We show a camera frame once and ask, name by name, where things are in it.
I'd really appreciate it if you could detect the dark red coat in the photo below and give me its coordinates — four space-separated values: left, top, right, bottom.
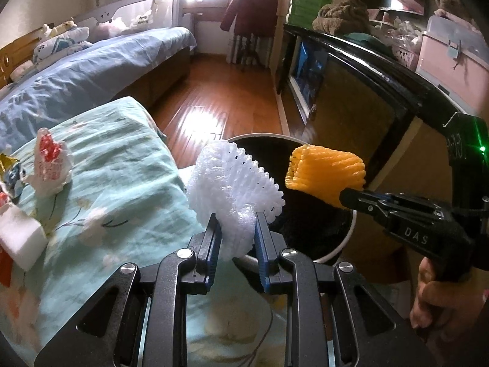
220 0 278 39

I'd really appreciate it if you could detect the pink storage box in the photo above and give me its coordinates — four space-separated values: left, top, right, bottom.
416 14 489 102

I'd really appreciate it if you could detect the coat rack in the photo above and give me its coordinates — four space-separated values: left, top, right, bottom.
228 34 269 67

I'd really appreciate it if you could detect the dark wooden bed frame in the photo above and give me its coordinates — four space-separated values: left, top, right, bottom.
129 45 192 108

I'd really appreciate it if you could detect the bed with blue sheet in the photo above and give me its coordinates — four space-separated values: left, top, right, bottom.
0 27 198 157

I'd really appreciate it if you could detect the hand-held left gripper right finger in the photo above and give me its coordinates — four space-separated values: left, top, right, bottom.
254 212 436 367

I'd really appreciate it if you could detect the black bin liner bag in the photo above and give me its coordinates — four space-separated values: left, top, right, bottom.
231 137 354 257

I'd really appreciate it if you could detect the white foam fruit net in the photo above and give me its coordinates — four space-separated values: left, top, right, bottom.
186 140 286 258

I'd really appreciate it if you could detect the grey bed guard rail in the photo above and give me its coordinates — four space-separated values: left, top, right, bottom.
72 0 181 39

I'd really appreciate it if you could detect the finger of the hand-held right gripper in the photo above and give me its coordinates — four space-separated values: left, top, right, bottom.
339 186 391 223
372 192 444 215

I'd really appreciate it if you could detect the blue patterned pillow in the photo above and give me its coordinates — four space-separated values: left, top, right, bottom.
32 27 93 66

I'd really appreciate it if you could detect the wooden headboard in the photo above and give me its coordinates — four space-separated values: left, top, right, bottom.
0 27 43 89

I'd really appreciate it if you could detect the white lace basket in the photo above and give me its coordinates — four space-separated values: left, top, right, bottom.
381 19 423 67

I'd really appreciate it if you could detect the white foam block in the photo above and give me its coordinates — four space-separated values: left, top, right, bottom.
0 203 49 269

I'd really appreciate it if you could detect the person's right hand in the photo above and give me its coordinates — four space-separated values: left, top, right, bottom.
410 255 483 337

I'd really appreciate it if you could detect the red and white plastic wrapper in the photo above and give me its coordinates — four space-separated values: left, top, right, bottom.
22 128 74 198

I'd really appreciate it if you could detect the brown plush cloth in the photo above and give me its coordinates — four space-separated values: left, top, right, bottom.
312 0 372 36

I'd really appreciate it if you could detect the small white pillow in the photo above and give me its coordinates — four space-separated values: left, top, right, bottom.
9 60 34 82

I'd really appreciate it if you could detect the yellow foam fruit net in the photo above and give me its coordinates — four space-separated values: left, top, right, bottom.
285 144 365 209

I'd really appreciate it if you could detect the blue silver wrapper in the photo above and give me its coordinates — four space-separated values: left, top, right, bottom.
0 162 30 202

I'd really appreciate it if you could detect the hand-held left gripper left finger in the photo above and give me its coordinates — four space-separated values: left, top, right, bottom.
34 213 223 367

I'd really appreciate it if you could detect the row of small plush toys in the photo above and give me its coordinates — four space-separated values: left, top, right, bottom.
41 18 79 36

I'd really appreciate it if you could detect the stack of green boxes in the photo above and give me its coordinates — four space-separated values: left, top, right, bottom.
286 0 337 28

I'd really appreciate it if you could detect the white round trash bin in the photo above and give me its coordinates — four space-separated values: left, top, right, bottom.
225 133 358 265

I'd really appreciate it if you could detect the green floral bed sheet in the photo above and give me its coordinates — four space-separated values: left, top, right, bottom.
0 95 293 367

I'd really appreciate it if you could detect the red packet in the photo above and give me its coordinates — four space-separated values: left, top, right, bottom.
0 251 16 288

